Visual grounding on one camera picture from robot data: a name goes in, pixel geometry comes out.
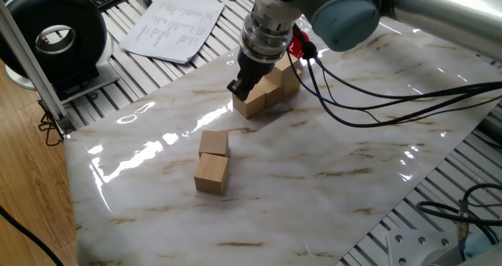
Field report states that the thick black floor cable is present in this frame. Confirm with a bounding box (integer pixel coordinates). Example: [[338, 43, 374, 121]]
[[0, 203, 66, 266]]

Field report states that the white marble pattern board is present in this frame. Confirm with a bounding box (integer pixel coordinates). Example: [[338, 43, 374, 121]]
[[64, 14, 502, 266]]

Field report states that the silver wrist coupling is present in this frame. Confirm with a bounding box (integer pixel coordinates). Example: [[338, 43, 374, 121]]
[[238, 13, 294, 65]]

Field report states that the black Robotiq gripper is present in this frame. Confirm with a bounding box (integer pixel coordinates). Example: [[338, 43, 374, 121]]
[[226, 49, 276, 103]]

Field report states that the white printed paper stack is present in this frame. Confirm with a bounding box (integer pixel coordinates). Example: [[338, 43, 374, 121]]
[[119, 0, 226, 65]]

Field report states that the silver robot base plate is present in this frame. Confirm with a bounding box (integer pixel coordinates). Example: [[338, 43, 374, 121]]
[[386, 228, 464, 266]]

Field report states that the black wrist cable with plug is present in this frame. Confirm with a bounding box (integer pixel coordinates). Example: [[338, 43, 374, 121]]
[[292, 25, 502, 112]]

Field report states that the thin black hanging cable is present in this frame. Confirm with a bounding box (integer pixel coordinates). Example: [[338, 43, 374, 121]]
[[37, 100, 66, 148]]

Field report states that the blue cable with brass connector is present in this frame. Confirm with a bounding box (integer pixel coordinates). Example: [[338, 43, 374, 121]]
[[457, 183, 502, 261]]

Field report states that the light wooden cube block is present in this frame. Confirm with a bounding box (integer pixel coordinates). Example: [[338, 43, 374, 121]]
[[198, 129, 230, 159], [264, 53, 301, 87], [256, 77, 286, 109], [282, 67, 304, 98], [193, 152, 230, 195], [231, 86, 267, 120]]

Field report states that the black ring shaped device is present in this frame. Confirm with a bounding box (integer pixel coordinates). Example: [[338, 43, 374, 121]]
[[0, 0, 121, 104]]

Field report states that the red glossy bowl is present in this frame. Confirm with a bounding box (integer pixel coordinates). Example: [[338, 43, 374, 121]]
[[286, 24, 311, 60]]

